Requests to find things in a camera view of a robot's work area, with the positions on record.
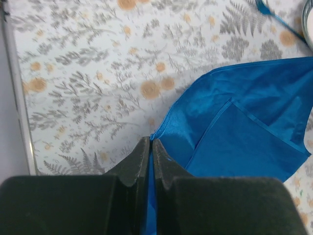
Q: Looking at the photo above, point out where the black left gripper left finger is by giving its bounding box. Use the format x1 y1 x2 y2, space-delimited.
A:
0 137 150 235

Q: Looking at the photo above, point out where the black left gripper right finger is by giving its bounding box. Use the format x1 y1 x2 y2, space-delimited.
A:
152 140 307 235

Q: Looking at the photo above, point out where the blue satin napkin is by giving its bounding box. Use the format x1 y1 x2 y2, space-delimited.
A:
146 56 313 235

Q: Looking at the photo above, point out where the floral tablecloth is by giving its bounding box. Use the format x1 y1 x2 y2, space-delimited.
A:
3 0 313 234

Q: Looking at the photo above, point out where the blue fork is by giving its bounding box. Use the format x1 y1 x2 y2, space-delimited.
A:
255 0 306 43

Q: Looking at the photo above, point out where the white plate teal rim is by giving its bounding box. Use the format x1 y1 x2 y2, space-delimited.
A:
301 0 313 50

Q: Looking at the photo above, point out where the aluminium frame rail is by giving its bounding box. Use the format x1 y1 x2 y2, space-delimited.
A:
1 8 37 175

